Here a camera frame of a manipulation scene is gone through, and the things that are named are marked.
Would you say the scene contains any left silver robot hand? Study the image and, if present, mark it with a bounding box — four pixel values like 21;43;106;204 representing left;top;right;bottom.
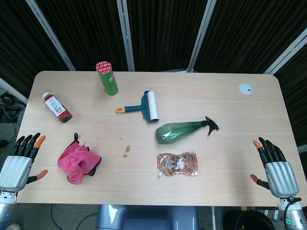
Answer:
0;132;48;193

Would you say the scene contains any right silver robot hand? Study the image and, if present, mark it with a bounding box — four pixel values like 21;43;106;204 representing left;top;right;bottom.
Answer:
249;137;300;198

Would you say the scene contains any pink cloth with black trim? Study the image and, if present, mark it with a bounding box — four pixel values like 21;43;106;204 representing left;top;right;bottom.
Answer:
57;133;102;185

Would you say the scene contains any black waste bin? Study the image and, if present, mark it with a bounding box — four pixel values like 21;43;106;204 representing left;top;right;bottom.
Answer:
222;209;277;230

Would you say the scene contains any red white drink bottle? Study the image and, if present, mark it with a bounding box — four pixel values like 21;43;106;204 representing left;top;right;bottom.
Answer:
43;92;73;124

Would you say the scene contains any orange sauce pouch white spout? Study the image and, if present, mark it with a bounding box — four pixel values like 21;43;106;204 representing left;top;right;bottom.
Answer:
156;151;199;178

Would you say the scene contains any green spray bottle black trigger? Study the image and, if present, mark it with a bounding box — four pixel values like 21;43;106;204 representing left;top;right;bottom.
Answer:
154;116;220;146

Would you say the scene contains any green chip can red lid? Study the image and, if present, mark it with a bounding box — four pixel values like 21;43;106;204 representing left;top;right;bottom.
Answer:
95;61;119;96

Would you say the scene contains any blue grey robot torso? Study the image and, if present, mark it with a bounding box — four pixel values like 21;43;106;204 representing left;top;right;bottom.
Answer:
95;204;200;230

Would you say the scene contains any teal lint roller orange tip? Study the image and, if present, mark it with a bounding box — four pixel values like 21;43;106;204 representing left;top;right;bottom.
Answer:
116;91;160;124

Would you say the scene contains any blue floor cable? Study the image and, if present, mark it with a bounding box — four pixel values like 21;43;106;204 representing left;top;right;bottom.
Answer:
49;204;98;230

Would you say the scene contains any black floor cables bundle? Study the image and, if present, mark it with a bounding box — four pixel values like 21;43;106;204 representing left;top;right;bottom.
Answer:
0;87;25;123

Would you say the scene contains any grey partition frame post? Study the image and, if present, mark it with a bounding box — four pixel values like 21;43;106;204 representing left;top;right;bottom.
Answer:
186;0;218;73
0;77;28;105
116;0;136;72
262;31;307;75
25;0;76;71

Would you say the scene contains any white table cable grommet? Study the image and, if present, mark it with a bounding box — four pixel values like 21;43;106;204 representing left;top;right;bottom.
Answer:
238;82;253;95

